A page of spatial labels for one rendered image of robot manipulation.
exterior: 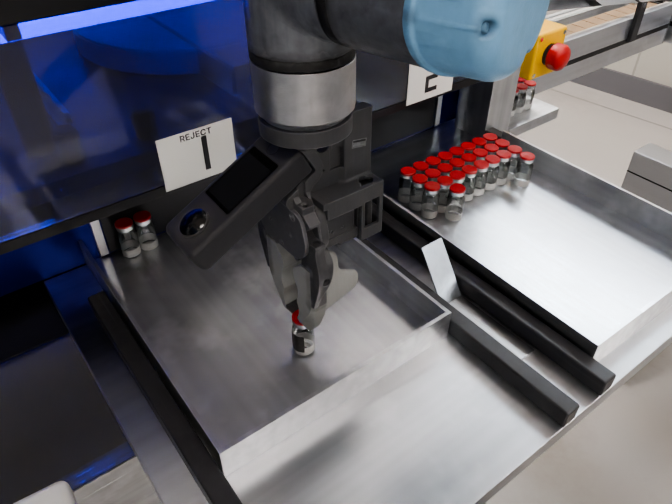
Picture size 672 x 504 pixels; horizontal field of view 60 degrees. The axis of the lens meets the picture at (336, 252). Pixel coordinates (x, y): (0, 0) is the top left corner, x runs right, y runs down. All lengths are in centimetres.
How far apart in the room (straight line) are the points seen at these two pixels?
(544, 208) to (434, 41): 53
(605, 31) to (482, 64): 106
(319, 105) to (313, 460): 29
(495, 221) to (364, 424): 35
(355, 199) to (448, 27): 20
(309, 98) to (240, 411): 29
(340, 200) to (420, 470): 24
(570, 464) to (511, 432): 109
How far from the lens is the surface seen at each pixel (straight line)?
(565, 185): 89
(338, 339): 60
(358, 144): 47
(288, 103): 41
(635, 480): 169
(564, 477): 163
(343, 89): 41
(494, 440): 55
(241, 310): 64
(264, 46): 40
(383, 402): 56
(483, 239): 75
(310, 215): 45
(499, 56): 32
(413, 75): 79
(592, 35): 134
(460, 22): 31
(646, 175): 177
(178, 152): 63
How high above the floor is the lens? 133
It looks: 39 degrees down
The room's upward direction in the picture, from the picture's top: straight up
